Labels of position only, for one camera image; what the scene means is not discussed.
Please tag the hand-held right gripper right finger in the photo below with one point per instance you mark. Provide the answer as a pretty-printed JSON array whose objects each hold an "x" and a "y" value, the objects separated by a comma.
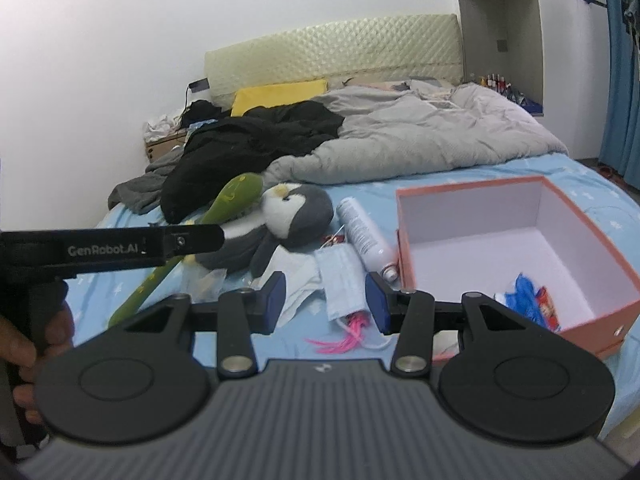
[{"x": 375, "y": 306}]

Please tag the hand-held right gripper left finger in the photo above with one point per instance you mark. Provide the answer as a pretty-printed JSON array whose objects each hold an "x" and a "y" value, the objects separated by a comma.
[{"x": 277, "y": 301}]

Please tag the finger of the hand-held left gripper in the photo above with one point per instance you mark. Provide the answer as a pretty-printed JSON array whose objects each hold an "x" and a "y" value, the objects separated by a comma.
[{"x": 200, "y": 241}]

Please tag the white tissue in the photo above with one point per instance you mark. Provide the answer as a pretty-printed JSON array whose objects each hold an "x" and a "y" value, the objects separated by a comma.
[{"x": 302, "y": 290}]

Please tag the blue face mask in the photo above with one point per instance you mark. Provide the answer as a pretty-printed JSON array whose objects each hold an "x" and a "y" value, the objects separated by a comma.
[{"x": 340, "y": 280}]

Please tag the pink cardboard box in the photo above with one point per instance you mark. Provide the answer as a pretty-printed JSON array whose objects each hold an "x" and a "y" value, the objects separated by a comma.
[{"x": 500, "y": 210}]

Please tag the person's left hand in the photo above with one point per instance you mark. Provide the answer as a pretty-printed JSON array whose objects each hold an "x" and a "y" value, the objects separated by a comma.
[{"x": 17, "y": 345}]

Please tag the clear plastic bag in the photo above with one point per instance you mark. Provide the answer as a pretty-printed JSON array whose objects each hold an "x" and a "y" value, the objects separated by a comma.
[{"x": 205, "y": 282}]

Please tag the pink feather toy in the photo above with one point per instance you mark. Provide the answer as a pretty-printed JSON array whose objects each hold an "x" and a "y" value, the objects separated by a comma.
[{"x": 345, "y": 342}]

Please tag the green plush toy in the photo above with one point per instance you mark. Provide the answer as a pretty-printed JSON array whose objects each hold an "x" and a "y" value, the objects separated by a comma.
[{"x": 235, "y": 197}]

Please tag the white spray can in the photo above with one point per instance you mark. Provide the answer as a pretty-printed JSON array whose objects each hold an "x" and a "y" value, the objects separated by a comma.
[{"x": 362, "y": 232}]

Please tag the small red wrapper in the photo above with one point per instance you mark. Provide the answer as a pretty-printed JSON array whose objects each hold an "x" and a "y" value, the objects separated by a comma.
[{"x": 331, "y": 241}]

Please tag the grey garment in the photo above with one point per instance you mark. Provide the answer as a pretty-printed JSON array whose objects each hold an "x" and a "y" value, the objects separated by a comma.
[{"x": 140, "y": 187}]

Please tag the grey penguin plush toy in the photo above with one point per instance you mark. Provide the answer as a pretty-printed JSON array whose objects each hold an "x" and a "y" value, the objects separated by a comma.
[{"x": 295, "y": 215}]

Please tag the black jacket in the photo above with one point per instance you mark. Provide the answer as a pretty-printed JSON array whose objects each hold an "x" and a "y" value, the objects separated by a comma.
[{"x": 240, "y": 145}]

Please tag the white crumpled cloth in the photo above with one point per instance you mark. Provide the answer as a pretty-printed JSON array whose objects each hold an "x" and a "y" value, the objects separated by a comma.
[{"x": 160, "y": 127}]

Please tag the black bag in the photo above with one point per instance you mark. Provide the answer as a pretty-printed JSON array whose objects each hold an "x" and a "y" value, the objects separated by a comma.
[{"x": 200, "y": 110}]

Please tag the blue plastic bag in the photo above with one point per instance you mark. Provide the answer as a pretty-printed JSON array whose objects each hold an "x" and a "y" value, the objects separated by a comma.
[{"x": 525, "y": 292}]

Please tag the yellow pillow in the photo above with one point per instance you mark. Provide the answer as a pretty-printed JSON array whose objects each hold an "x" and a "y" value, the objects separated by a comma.
[{"x": 270, "y": 95}]

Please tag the red snack packet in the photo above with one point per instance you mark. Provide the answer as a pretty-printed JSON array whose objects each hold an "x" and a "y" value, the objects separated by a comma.
[{"x": 548, "y": 310}]

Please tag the grey duvet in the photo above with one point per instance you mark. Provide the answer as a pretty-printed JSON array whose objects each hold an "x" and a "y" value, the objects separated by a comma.
[{"x": 410, "y": 130}]

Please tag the cream quilted headboard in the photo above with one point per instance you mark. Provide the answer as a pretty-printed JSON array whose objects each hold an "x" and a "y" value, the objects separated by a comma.
[{"x": 330, "y": 45}]

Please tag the bed with blue sheet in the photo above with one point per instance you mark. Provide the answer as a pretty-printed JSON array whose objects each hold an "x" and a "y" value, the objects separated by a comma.
[{"x": 590, "y": 180}]

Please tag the row of small bottles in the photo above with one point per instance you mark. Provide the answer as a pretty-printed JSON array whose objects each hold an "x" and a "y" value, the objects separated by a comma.
[{"x": 492, "y": 82}]

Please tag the blue packets on shelf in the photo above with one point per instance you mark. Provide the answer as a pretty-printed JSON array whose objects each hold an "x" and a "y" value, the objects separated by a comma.
[{"x": 527, "y": 102}]

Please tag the red slippers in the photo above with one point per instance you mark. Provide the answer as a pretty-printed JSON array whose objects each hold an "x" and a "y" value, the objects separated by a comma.
[{"x": 606, "y": 171}]

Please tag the blue curtain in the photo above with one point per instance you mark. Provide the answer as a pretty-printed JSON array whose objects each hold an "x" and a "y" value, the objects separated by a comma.
[{"x": 620, "y": 110}]

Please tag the grey built-in cabinet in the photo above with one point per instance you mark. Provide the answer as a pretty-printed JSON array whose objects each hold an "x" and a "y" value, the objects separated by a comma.
[{"x": 520, "y": 25}]

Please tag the hanging denim clothes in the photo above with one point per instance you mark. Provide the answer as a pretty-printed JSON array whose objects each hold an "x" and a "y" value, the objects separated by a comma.
[{"x": 630, "y": 0}]

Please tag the black wall charger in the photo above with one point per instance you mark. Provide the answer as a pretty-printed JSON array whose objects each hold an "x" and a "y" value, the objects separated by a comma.
[{"x": 199, "y": 84}]

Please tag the grey wall switch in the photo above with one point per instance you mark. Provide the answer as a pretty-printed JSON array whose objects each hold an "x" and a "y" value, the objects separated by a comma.
[{"x": 501, "y": 46}]

